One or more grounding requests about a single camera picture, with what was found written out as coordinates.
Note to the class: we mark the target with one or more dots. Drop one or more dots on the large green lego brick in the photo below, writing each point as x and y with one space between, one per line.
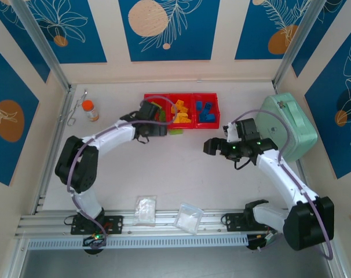
163 114

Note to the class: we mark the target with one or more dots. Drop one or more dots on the long green lego brick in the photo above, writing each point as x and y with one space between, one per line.
175 131

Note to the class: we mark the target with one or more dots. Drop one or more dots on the yellow lego brick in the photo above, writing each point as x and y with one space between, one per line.
179 117
179 103
184 109
188 119
174 110

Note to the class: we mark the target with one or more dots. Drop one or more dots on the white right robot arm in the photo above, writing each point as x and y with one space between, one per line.
285 179

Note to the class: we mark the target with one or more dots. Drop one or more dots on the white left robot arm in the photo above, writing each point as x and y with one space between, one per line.
77 168

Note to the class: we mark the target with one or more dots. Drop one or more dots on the red plastic bin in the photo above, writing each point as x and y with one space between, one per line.
216 104
169 126
152 95

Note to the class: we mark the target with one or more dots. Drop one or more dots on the mint green zip case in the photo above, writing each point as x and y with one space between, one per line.
297 130

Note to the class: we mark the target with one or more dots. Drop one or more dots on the orange capped bottle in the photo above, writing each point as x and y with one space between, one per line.
91 113

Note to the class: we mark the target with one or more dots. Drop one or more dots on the metal tongs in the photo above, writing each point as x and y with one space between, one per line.
84 93

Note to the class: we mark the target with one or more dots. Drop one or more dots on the clear plastic bag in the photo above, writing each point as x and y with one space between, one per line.
188 218
145 210

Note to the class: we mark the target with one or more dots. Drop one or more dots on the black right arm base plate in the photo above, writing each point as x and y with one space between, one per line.
234 223

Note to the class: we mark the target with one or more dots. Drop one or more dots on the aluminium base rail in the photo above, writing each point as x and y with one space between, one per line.
164 217

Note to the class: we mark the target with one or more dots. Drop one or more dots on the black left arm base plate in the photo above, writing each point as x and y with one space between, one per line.
114 224

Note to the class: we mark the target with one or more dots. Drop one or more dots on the aluminium frame post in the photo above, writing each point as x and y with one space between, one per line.
42 40
300 37

